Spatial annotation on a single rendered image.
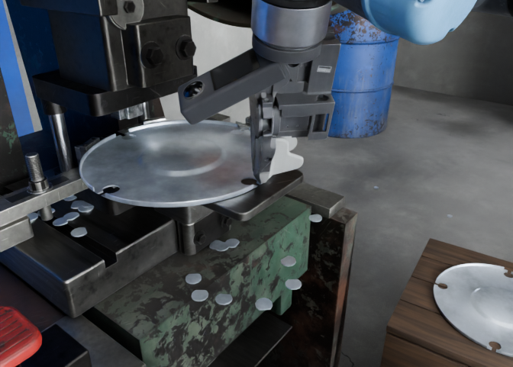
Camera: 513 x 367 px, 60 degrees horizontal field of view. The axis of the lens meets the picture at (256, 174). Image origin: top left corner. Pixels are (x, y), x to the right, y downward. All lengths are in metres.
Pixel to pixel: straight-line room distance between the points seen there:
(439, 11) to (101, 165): 0.50
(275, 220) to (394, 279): 1.00
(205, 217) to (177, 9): 0.30
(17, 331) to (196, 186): 0.26
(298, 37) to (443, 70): 3.54
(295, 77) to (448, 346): 0.70
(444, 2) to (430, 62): 3.63
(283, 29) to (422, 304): 0.81
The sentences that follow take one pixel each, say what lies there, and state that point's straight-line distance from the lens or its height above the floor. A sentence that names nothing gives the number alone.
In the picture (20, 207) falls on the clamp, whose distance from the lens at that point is 0.68.
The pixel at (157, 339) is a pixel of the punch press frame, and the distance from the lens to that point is 0.61.
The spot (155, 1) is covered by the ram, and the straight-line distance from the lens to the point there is 0.66.
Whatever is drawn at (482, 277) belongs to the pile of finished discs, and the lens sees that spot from 1.23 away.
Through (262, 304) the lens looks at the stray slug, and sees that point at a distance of 0.61.
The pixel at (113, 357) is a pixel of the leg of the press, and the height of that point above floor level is 0.64.
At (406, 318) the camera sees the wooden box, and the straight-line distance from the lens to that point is 1.06.
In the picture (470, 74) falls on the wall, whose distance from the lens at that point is 3.90.
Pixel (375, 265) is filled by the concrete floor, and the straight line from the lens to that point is 1.77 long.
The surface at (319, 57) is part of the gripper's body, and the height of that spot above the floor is 0.96.
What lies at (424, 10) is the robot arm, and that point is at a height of 1.03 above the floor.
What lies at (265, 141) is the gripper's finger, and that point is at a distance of 0.49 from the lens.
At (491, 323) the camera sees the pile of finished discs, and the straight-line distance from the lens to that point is 1.11.
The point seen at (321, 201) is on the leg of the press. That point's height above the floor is 0.64.
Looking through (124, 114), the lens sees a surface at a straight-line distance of 0.73.
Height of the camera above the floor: 1.06
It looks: 27 degrees down
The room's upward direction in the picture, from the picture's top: straight up
